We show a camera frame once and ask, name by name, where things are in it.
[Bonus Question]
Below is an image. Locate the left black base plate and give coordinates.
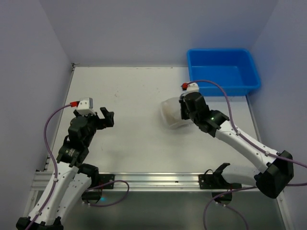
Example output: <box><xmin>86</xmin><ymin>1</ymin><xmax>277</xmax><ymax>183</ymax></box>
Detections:
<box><xmin>97</xmin><ymin>173</ymin><xmax>115</xmax><ymax>189</ymax></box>

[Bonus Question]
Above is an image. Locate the white mesh laundry bag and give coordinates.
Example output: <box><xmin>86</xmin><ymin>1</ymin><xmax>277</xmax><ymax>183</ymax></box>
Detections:
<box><xmin>160</xmin><ymin>97</ymin><xmax>192</xmax><ymax>129</ymax></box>

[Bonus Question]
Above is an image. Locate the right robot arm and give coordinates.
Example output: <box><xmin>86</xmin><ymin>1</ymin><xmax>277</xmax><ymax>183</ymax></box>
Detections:
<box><xmin>179</xmin><ymin>92</ymin><xmax>294</xmax><ymax>198</ymax></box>

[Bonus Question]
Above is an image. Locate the blue plastic bin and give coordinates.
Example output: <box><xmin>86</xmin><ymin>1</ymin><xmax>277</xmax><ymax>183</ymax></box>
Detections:
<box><xmin>187</xmin><ymin>48</ymin><xmax>261</xmax><ymax>96</ymax></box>

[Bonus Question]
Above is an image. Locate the aluminium mounting rail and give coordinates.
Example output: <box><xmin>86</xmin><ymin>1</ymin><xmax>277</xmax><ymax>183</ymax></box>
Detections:
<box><xmin>31</xmin><ymin>170</ymin><xmax>262</xmax><ymax>192</ymax></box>

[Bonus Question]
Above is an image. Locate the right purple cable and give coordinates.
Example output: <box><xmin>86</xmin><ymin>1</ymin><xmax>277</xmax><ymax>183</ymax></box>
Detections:
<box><xmin>181</xmin><ymin>80</ymin><xmax>307</xmax><ymax>230</ymax></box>

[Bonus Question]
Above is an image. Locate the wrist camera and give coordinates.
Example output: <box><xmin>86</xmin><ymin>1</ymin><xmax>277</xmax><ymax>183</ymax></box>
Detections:
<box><xmin>76</xmin><ymin>97</ymin><xmax>94</xmax><ymax>116</ymax></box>
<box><xmin>180</xmin><ymin>82</ymin><xmax>199</xmax><ymax>98</ymax></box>

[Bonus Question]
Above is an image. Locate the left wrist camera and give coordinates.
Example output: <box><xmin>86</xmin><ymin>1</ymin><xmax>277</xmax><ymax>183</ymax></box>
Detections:
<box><xmin>76</xmin><ymin>97</ymin><xmax>94</xmax><ymax>116</ymax></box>

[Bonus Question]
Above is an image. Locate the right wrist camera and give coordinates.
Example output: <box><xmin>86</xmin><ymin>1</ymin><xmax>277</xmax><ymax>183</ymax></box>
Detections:
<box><xmin>180</xmin><ymin>82</ymin><xmax>199</xmax><ymax>98</ymax></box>

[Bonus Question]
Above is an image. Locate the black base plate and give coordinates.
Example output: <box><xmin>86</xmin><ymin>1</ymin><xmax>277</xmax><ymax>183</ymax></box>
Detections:
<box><xmin>198</xmin><ymin>169</ymin><xmax>242</xmax><ymax>190</ymax></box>
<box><xmin>97</xmin><ymin>173</ymin><xmax>115</xmax><ymax>189</ymax></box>

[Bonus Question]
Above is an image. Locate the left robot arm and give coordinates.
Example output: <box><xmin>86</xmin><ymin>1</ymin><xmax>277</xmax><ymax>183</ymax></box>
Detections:
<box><xmin>16</xmin><ymin>107</ymin><xmax>114</xmax><ymax>230</ymax></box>

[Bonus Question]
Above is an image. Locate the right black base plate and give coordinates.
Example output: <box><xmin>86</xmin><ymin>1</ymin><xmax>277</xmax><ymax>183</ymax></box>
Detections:
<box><xmin>198</xmin><ymin>169</ymin><xmax>242</xmax><ymax>190</ymax></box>

